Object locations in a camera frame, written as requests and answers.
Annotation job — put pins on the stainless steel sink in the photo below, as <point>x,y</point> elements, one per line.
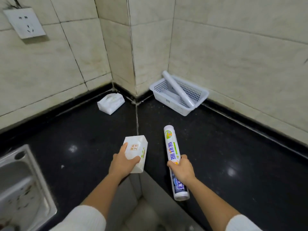
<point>21,190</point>

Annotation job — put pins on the person's left thumb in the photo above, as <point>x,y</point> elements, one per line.
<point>124,148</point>

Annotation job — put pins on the white wall socket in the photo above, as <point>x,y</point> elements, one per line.
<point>24,22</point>

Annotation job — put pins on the white plastic basket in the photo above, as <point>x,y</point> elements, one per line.
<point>180,98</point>

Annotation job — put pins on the printed cling film roll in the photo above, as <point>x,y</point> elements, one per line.
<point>173,151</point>

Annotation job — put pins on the person's right thumb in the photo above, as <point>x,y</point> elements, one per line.
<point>184,159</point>

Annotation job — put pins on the plain white film roll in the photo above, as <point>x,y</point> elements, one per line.
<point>178,88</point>

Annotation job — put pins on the person's right hand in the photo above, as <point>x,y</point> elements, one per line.
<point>183,171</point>

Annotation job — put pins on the person's left hand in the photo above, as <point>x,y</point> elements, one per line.
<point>120,165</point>

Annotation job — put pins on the white tissue packet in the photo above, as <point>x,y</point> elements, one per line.
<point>110,103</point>
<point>136,151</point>

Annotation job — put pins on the person's left forearm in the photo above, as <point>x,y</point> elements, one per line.
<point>96,202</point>

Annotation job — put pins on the person's right forearm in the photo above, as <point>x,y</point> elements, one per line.
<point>216,206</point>

